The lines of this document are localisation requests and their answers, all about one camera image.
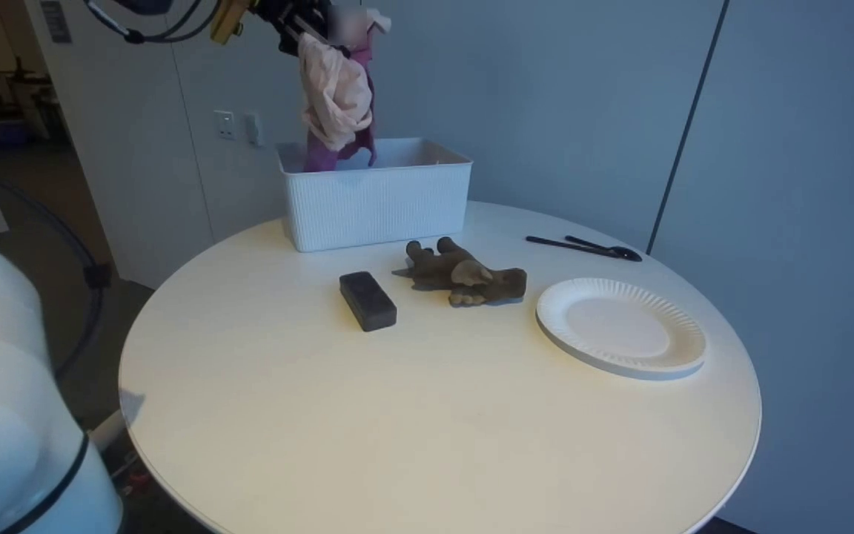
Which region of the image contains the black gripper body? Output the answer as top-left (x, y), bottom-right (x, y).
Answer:
top-left (252, 0), bottom-right (341, 57)

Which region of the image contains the pink shirt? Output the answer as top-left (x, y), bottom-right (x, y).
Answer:
top-left (295, 5), bottom-right (391, 152)

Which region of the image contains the purple shirt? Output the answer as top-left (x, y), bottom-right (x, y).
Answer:
top-left (300, 36), bottom-right (375, 171)

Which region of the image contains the brown toy moose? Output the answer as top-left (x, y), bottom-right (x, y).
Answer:
top-left (403, 238), bottom-right (526, 309)

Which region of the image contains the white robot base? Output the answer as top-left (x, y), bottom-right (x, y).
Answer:
top-left (0, 256), bottom-right (125, 534)

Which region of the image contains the white rectangular basket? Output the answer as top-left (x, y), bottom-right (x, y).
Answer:
top-left (274, 135), bottom-right (471, 251)

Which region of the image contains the black rectangular block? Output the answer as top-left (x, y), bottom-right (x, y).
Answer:
top-left (337, 269), bottom-right (396, 333)

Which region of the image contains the black marker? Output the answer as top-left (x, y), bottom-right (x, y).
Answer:
top-left (562, 233), bottom-right (642, 260)

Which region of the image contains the black pen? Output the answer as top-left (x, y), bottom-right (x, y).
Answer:
top-left (523, 233), bottom-right (615, 259)

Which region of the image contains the white paper plate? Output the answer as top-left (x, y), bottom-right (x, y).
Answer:
top-left (537, 278), bottom-right (704, 379)

